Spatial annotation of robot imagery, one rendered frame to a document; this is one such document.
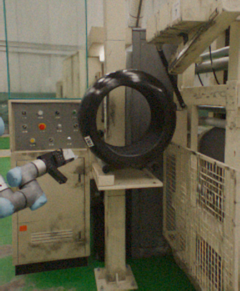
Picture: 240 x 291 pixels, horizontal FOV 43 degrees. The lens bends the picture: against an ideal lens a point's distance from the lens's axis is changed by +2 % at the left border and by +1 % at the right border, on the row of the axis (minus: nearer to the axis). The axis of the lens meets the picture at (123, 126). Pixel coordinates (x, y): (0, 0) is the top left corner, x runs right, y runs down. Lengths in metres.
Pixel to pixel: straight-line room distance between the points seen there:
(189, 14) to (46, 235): 1.78
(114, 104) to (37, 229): 1.08
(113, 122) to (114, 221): 0.68
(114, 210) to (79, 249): 0.50
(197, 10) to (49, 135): 1.35
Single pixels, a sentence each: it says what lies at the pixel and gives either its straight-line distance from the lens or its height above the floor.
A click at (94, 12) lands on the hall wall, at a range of 11.72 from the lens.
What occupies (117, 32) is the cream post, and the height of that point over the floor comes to 1.70.
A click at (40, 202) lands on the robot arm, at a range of 1.30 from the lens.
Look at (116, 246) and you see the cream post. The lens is 2.24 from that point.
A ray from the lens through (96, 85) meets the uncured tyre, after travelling 1.61.
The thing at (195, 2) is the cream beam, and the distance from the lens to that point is 1.52.
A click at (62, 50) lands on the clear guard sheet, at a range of 2.25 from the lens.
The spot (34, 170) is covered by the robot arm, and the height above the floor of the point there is 0.98.
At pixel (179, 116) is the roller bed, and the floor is 1.16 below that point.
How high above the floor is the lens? 1.30
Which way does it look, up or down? 6 degrees down
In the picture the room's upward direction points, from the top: straight up
